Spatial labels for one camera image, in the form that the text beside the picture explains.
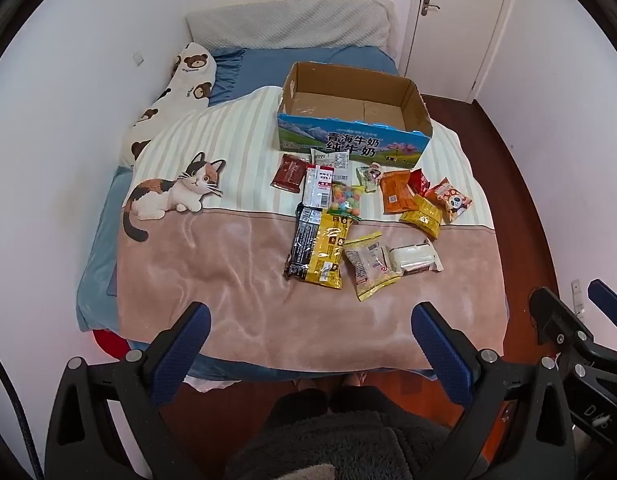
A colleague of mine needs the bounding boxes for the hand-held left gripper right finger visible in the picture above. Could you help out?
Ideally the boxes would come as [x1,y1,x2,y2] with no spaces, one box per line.
[411,301,576,480]

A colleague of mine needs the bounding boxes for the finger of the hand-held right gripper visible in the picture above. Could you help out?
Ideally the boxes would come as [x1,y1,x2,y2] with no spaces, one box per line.
[588,280,617,350]
[529,286,596,347]

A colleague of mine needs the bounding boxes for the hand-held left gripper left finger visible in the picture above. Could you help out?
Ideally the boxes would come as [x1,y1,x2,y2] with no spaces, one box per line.
[45,301,212,480]

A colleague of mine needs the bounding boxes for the beige bread packet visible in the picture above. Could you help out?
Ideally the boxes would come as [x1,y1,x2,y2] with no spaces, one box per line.
[343,240,404,302]

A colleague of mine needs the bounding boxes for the small yellow snack packet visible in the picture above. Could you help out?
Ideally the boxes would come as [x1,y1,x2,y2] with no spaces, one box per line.
[399,195,443,240]

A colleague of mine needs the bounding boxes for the large yellow snack packet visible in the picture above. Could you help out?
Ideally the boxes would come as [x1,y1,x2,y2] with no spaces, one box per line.
[304,212,354,290]

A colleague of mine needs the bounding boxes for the black snack packet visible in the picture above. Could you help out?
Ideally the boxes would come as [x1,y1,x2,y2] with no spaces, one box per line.
[284,203,323,281]

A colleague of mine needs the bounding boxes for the colourful candy ball bag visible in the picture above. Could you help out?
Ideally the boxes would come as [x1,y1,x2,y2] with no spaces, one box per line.
[327,183,366,221]

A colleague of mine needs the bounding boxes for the white red-label snack packet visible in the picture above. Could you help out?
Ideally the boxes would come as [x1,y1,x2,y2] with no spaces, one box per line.
[303,164,335,208]

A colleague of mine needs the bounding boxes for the dark red snack packet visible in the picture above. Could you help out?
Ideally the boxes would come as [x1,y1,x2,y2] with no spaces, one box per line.
[271,154,310,192]

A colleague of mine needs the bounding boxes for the white barcode snack packet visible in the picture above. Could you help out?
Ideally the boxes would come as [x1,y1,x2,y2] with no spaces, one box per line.
[311,147,351,183]

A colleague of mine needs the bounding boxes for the cardboard box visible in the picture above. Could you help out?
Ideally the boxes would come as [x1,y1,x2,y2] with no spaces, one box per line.
[277,61,434,168]

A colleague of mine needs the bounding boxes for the red object under bed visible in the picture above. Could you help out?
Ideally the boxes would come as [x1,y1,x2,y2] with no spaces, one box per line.
[95,329,130,357]

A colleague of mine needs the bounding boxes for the cat print blanket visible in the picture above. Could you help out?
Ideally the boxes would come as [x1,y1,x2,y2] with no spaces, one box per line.
[117,86,511,376]

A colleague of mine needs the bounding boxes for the white wafer packet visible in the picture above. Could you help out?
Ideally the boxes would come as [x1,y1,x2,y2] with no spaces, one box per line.
[388,240,444,275]

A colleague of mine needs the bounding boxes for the orange panda snack packet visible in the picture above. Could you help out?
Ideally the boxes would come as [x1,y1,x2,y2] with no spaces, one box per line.
[424,178,473,223]

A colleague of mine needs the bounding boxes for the small red snack packet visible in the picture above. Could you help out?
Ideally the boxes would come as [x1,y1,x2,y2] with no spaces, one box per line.
[411,169,434,197]

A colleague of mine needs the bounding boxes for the small clear toy packet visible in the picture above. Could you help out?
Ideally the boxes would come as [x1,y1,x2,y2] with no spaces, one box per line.
[357,162,386,193]

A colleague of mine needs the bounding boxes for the bear print pillow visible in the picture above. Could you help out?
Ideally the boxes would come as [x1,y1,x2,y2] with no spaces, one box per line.
[119,41,219,171]

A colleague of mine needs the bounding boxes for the white door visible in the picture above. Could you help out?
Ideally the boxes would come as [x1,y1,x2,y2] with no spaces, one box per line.
[398,0,519,103]

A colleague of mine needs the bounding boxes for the grey-white pillow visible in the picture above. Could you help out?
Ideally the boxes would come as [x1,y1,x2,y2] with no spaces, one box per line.
[186,0,393,51]

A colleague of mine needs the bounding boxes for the black cable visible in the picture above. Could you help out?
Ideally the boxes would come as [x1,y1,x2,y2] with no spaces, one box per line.
[0,340,42,480]

